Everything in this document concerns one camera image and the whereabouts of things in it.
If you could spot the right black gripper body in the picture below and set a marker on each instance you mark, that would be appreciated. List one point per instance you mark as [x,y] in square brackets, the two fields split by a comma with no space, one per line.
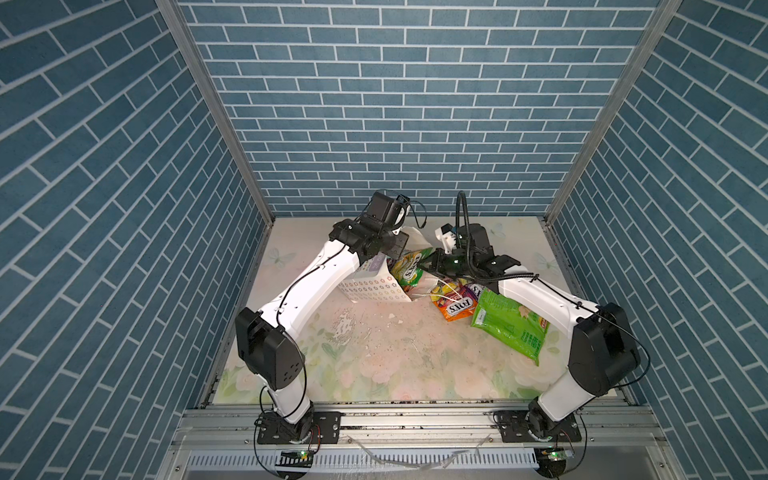
[453,264]

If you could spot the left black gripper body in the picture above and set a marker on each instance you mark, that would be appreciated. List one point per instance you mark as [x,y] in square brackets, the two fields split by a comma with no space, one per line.
[391,243]

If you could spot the purple Fox's raspberry candy bag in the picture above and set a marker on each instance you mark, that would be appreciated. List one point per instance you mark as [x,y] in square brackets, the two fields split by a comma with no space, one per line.
[477,289]

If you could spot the orange Fox's fruits candy bag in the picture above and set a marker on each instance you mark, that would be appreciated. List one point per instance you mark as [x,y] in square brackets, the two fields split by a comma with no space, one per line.
[455,300]

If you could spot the green Fox's spring candy bag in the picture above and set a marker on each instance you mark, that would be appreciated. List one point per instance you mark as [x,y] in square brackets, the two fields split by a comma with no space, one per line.
[409,275]

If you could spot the white patterned paper bag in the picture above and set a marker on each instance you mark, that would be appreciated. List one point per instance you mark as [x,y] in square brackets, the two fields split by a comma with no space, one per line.
[373,281]

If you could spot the green snack packet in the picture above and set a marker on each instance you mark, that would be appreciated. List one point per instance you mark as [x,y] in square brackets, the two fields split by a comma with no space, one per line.
[512,323]

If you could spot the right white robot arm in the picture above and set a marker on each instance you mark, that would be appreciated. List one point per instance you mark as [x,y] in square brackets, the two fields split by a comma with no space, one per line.
[606,350]

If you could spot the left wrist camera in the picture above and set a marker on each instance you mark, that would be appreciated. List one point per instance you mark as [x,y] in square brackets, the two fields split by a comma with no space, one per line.
[404,204]

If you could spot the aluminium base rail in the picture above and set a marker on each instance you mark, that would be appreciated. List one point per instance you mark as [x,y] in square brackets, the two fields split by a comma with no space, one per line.
[455,440]

